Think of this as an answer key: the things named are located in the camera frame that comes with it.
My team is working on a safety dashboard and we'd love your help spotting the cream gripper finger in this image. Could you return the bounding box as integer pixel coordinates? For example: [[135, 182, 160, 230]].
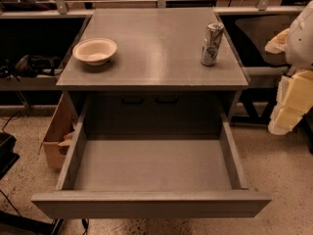
[[268, 70, 313, 135], [265, 28, 290, 54]]

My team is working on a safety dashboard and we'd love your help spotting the silver redbull can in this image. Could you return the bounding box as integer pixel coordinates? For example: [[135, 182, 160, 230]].
[[201, 23, 224, 67]]

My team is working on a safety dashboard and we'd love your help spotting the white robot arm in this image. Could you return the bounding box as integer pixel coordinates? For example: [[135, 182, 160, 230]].
[[265, 1, 313, 135]]

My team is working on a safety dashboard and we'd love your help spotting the grey drawer cabinet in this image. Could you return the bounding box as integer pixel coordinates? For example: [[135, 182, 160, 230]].
[[58, 8, 247, 136]]

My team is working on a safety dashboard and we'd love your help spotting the open grey top drawer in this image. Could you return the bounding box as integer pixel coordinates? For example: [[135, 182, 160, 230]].
[[31, 93, 271, 219]]

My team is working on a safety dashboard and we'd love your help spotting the white paper bowl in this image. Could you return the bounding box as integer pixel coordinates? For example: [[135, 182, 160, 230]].
[[72, 38, 117, 66]]

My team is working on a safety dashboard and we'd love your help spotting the cardboard box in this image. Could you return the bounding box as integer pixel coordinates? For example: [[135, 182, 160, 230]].
[[42, 95, 76, 169]]

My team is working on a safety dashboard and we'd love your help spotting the black floor equipment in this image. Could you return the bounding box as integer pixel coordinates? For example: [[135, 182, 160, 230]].
[[0, 132, 20, 180]]

